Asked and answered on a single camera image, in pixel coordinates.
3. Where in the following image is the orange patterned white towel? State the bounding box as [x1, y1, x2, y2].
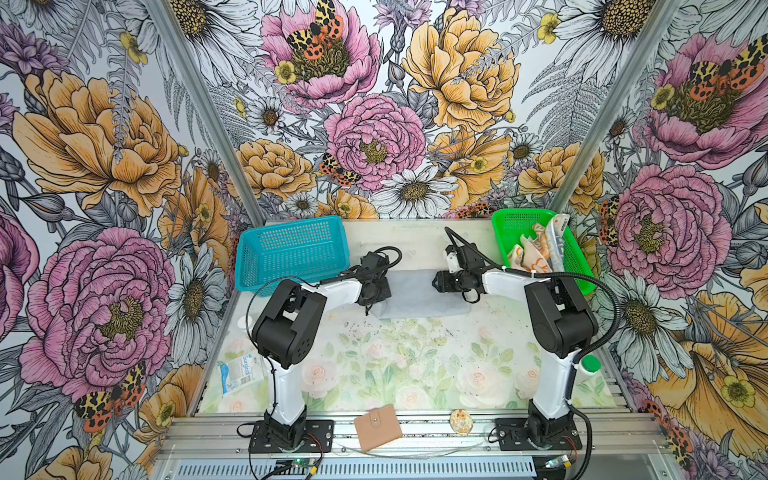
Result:
[507, 223, 553, 273]

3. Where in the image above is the teal plastic basket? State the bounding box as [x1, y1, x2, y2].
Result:
[234, 216, 350, 296]

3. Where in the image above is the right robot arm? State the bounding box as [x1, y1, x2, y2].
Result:
[432, 243, 598, 449]

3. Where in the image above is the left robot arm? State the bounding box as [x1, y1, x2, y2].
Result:
[249, 246, 402, 451]

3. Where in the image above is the green plastic basket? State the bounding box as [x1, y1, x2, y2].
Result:
[491, 208, 593, 277]

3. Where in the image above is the striped grey patterned towel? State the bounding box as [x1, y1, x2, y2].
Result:
[544, 214, 570, 272]

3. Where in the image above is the small white bottle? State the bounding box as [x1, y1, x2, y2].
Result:
[237, 315, 254, 331]

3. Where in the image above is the brown leather wallet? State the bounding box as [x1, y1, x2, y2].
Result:
[354, 405, 403, 452]

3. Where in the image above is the white bottle green cap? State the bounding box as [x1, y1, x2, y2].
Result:
[575, 355, 602, 385]

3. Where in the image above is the blue white plastic packet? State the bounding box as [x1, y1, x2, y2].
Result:
[219, 352, 264, 396]

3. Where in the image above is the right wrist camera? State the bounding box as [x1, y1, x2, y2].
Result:
[446, 247, 462, 274]

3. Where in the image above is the left black corrugated cable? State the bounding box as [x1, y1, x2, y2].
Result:
[317, 245, 404, 286]

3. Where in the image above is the black corrugated cable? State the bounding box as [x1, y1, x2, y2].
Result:
[443, 226, 622, 367]
[317, 245, 404, 286]

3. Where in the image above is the right black corrugated cable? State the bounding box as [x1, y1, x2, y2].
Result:
[443, 226, 622, 367]

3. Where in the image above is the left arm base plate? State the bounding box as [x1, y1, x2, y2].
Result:
[246, 419, 335, 454]

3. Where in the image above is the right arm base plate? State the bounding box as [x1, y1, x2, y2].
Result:
[494, 417, 582, 452]

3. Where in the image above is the aluminium front rail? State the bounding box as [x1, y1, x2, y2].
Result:
[152, 409, 684, 479]

